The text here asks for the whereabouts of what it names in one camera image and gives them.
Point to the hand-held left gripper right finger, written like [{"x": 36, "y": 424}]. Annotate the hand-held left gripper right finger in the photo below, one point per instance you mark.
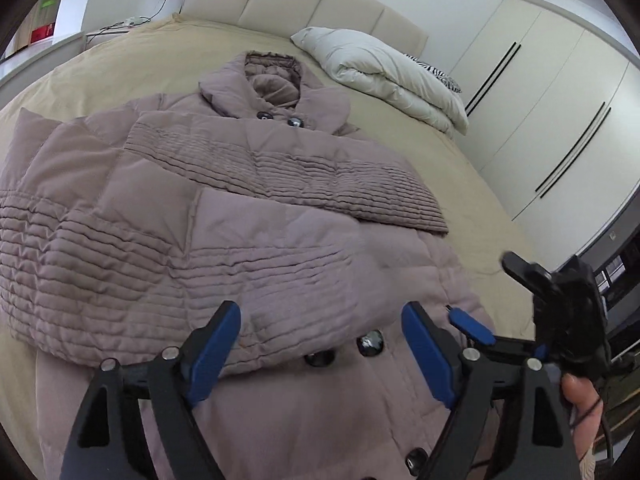
[{"x": 430, "y": 355}]

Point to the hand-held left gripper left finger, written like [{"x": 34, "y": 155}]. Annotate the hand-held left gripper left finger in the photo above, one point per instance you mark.
[{"x": 215, "y": 355}]

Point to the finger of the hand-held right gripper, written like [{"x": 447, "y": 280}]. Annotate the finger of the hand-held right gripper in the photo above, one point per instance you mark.
[
  {"x": 525, "y": 270},
  {"x": 470, "y": 325}
]

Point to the mauve quilted down coat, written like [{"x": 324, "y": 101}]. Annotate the mauve quilted down coat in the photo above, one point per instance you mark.
[{"x": 210, "y": 220}]

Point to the person's right hand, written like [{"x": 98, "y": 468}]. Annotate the person's right hand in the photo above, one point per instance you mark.
[{"x": 580, "y": 410}]

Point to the dark tv cabinet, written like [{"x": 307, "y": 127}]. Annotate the dark tv cabinet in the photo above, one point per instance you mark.
[{"x": 620, "y": 270}]

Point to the white wardrobe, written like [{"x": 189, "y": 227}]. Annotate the white wardrobe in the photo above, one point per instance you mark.
[{"x": 550, "y": 85}]

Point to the zebra print pillow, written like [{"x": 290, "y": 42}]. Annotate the zebra print pillow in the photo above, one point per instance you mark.
[{"x": 440, "y": 77}]

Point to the folded cream duvet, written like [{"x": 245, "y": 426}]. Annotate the folded cream duvet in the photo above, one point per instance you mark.
[{"x": 380, "y": 75}]

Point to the bed with beige sheet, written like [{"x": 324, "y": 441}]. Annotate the bed with beige sheet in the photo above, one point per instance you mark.
[{"x": 165, "y": 55}]

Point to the white nightstand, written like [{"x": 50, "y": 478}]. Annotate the white nightstand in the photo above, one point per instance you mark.
[{"x": 107, "y": 35}]

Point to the white partition panel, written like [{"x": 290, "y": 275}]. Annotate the white partition panel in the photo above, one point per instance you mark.
[{"x": 40, "y": 62}]

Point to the white power strip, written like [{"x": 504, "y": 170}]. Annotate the white power strip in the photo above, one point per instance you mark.
[{"x": 131, "y": 21}]

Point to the cream padded headboard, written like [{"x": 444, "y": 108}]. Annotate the cream padded headboard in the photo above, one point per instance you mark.
[{"x": 300, "y": 0}]

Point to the red box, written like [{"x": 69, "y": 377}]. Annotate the red box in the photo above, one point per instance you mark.
[{"x": 42, "y": 33}]

